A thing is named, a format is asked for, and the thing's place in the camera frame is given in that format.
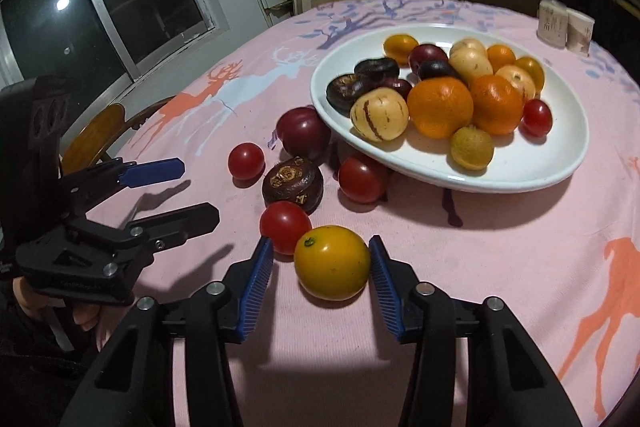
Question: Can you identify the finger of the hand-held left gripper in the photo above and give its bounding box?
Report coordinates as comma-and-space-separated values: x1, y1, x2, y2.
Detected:
74, 202, 221, 254
59, 157, 186, 219

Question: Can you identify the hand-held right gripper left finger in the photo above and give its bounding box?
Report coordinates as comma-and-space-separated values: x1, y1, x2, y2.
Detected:
59, 236, 276, 427

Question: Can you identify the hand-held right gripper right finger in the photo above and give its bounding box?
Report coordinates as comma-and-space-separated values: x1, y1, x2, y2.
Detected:
368, 234, 583, 427

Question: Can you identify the yellow tomato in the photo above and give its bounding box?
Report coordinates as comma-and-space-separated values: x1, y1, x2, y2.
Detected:
293, 225, 372, 302

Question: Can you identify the small round yellow-orange fruit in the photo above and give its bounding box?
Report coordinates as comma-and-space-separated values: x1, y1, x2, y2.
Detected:
450, 126, 495, 171

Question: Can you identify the pale yellow pepino melon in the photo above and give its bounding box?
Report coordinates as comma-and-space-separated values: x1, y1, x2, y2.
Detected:
349, 88, 408, 142

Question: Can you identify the white oval plate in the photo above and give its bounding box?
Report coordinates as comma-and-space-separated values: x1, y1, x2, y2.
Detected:
310, 24, 590, 194

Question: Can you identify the small dark red fruit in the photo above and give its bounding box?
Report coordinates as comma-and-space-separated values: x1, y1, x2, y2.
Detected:
382, 78, 414, 100

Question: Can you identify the dark purple plum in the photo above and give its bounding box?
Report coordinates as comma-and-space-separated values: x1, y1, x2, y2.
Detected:
417, 59, 463, 82

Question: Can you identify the pale yellow oblong fruit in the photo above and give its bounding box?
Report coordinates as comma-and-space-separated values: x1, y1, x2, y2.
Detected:
448, 38, 494, 82

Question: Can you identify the pale yellow round fruit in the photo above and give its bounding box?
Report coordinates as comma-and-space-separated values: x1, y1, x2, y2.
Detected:
495, 65, 537, 102

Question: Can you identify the person's left forearm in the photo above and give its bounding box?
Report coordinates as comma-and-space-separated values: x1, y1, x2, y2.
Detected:
0, 307, 101, 427

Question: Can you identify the person's left hand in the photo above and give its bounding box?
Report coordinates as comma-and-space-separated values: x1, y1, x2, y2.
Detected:
12, 277, 117, 350

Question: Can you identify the wooden chair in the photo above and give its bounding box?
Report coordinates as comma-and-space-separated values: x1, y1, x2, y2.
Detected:
60, 96, 176, 175

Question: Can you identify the pink deer print tablecloth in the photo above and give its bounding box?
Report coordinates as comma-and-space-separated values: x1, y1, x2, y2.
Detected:
60, 0, 640, 427

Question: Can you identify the small orange mandarin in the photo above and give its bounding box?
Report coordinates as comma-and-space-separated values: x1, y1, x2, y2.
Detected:
383, 34, 420, 64
514, 56, 546, 92
486, 44, 517, 72

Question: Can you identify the beige drink can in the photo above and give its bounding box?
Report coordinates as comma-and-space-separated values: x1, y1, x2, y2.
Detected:
537, 0, 568, 48

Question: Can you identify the beige paper cup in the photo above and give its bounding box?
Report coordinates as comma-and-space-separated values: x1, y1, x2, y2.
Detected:
566, 9, 595, 56

